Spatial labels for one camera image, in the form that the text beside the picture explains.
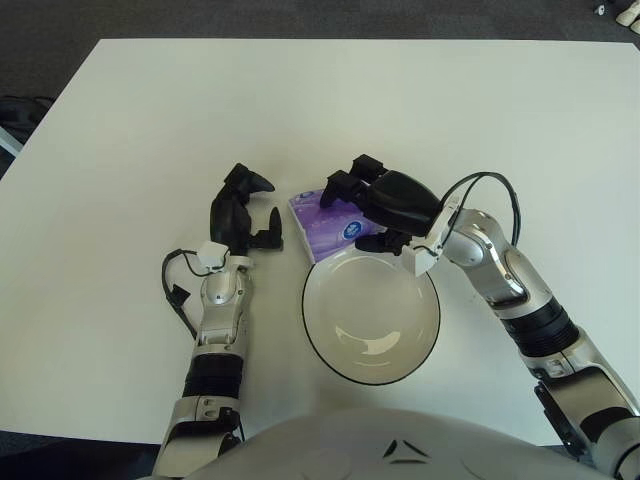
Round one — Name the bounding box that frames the purple tissue paper pack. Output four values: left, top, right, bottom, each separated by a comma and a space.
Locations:
287, 189, 389, 265

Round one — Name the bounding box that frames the grey robot torso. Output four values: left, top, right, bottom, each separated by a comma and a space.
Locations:
129, 407, 640, 480

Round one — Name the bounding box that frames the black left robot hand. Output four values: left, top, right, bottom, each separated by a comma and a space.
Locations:
208, 162, 286, 257

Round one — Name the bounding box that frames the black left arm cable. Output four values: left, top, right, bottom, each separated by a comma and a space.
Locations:
161, 249, 226, 341

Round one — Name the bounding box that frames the white plate with black rim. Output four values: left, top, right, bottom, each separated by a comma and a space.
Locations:
301, 244, 442, 386

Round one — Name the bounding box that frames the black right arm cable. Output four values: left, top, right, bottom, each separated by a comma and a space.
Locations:
434, 172, 521, 251

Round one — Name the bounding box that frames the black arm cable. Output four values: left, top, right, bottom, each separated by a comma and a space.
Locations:
161, 249, 226, 341
434, 172, 521, 251

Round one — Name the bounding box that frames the black bag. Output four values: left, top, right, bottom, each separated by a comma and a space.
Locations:
0, 95, 55, 144

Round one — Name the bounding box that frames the grey white furniture edge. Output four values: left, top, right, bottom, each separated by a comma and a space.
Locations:
0, 124, 24, 156

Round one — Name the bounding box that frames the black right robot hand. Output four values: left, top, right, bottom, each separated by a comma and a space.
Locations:
319, 154, 444, 257

